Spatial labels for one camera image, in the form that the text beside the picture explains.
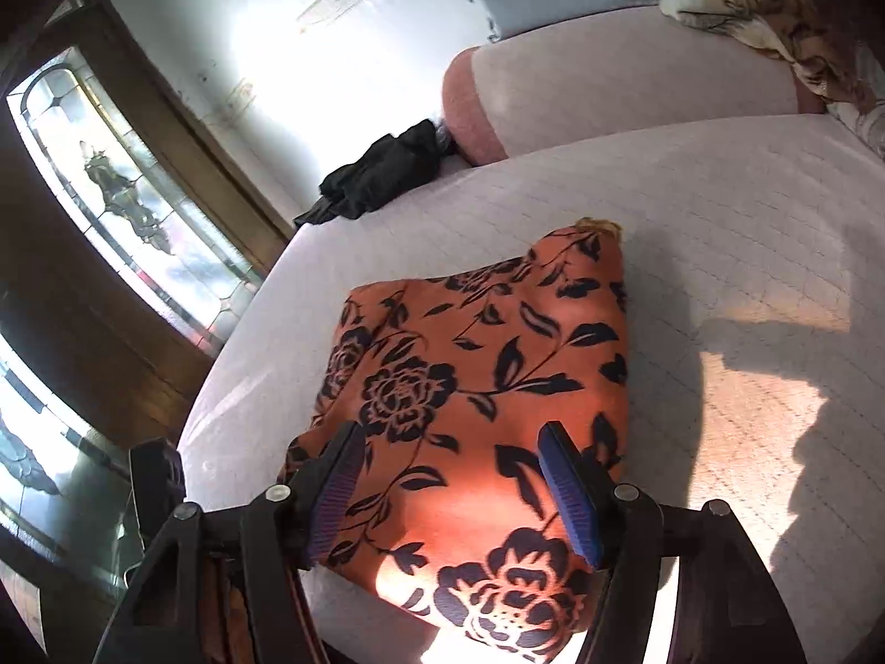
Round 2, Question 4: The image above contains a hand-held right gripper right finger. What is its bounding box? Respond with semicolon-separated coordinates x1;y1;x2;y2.
537;421;806;664

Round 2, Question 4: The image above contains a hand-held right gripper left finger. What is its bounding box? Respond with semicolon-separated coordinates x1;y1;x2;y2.
93;421;369;664

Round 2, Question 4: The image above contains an orange black floral garment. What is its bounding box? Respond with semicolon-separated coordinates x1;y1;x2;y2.
277;216;633;655

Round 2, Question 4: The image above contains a wooden door with glass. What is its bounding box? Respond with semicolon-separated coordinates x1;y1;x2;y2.
0;0;298;664

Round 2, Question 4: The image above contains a white quilted bed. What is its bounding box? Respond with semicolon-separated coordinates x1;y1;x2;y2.
176;114;885;664

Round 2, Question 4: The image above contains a black cloth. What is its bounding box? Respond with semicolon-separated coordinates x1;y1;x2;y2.
293;119;445;228

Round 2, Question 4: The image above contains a pink bolster cushion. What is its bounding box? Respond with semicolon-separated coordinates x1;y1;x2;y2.
441;3;827;167

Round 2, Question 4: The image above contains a tiger print blanket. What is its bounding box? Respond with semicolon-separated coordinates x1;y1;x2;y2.
657;0;885;129

